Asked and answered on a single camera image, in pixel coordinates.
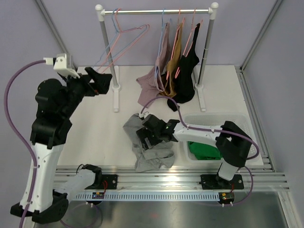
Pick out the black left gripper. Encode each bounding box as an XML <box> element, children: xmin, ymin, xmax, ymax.
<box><xmin>61</xmin><ymin>66</ymin><xmax>112</xmax><ymax>117</ymax></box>

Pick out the grey tank top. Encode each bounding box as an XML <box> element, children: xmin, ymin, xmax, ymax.
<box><xmin>123</xmin><ymin>114</ymin><xmax>175</xmax><ymax>172</ymax></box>

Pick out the brown tank top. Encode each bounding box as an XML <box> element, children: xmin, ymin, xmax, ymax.
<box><xmin>160</xmin><ymin>23</ymin><xmax>183</xmax><ymax>97</ymax></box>

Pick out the mauve tank top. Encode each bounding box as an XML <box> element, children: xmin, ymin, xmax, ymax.
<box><xmin>136</xmin><ymin>22</ymin><xmax>171</xmax><ymax>106</ymax></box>

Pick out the blue wire hanger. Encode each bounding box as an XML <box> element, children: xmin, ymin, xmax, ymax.
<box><xmin>91</xmin><ymin>8</ymin><xmax>148</xmax><ymax>72</ymax></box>

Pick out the green tank top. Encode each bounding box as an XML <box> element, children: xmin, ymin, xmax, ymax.
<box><xmin>187</xmin><ymin>142</ymin><xmax>222</xmax><ymax>161</ymax></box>

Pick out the blue hanger of mauve top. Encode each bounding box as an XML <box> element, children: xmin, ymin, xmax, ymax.
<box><xmin>154</xmin><ymin>8</ymin><xmax>166</xmax><ymax>79</ymax></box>

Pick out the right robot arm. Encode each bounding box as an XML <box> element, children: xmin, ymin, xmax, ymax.
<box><xmin>136</xmin><ymin>114</ymin><xmax>253</xmax><ymax>190</ymax></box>

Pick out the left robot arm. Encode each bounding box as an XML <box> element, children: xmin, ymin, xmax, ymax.
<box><xmin>10</xmin><ymin>67</ymin><xmax>112</xmax><ymax>224</ymax></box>

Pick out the black tank top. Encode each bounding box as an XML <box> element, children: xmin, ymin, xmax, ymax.
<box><xmin>173</xmin><ymin>23</ymin><xmax>201</xmax><ymax>104</ymax></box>

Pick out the pink hanger of black top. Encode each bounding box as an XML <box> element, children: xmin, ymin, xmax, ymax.
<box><xmin>174</xmin><ymin>8</ymin><xmax>204</xmax><ymax>79</ymax></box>

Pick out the pink hanger of brown top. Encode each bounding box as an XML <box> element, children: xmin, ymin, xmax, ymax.
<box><xmin>165</xmin><ymin>18</ymin><xmax>185</xmax><ymax>81</ymax></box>

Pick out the white metal clothes rack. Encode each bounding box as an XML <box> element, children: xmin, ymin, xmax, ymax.
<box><xmin>95</xmin><ymin>2</ymin><xmax>219</xmax><ymax>113</ymax></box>

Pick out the left small circuit board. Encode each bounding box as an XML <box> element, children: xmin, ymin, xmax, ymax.
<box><xmin>92</xmin><ymin>192</ymin><xmax>105</xmax><ymax>199</ymax></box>

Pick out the small circuit board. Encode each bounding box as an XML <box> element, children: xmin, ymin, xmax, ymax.
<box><xmin>219</xmin><ymin>192</ymin><xmax>235</xmax><ymax>201</ymax></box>
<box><xmin>92</xmin><ymin>192</ymin><xmax>105</xmax><ymax>199</ymax></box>

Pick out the white plastic basket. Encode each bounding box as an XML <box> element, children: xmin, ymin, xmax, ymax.
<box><xmin>180</xmin><ymin>113</ymin><xmax>256</xmax><ymax>164</ymax></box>

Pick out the right small circuit board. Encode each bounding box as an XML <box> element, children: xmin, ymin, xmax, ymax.
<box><xmin>219</xmin><ymin>192</ymin><xmax>235</xmax><ymax>201</ymax></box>

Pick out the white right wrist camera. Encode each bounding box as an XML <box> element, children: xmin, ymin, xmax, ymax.
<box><xmin>138</xmin><ymin>111</ymin><xmax>150</xmax><ymax>119</ymax></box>

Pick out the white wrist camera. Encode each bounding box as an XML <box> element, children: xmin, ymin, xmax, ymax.
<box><xmin>138</xmin><ymin>111</ymin><xmax>150</xmax><ymax>119</ymax></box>
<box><xmin>43</xmin><ymin>53</ymin><xmax>80</xmax><ymax>79</ymax></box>

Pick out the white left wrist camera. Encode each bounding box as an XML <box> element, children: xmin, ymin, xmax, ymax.
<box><xmin>43</xmin><ymin>53</ymin><xmax>80</xmax><ymax>79</ymax></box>

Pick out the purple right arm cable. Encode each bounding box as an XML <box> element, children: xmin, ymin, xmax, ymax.
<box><xmin>141</xmin><ymin>96</ymin><xmax>259</xmax><ymax>206</ymax></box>

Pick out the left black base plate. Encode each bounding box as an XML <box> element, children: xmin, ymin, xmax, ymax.
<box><xmin>94</xmin><ymin>174</ymin><xmax>118</xmax><ymax>190</ymax></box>

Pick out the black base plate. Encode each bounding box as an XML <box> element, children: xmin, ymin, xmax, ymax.
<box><xmin>200</xmin><ymin>174</ymin><xmax>244</xmax><ymax>190</ymax></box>
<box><xmin>94</xmin><ymin>174</ymin><xmax>118</xmax><ymax>190</ymax></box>

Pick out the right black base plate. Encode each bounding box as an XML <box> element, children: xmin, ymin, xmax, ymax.
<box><xmin>200</xmin><ymin>174</ymin><xmax>244</xmax><ymax>190</ymax></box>

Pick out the white slotted cable duct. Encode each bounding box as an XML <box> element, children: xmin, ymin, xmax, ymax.
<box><xmin>73</xmin><ymin>191</ymin><xmax>219</xmax><ymax>202</ymax></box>

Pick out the aluminium mounting rail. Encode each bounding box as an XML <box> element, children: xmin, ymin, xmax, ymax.
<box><xmin>53</xmin><ymin>166</ymin><xmax>290</xmax><ymax>192</ymax></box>

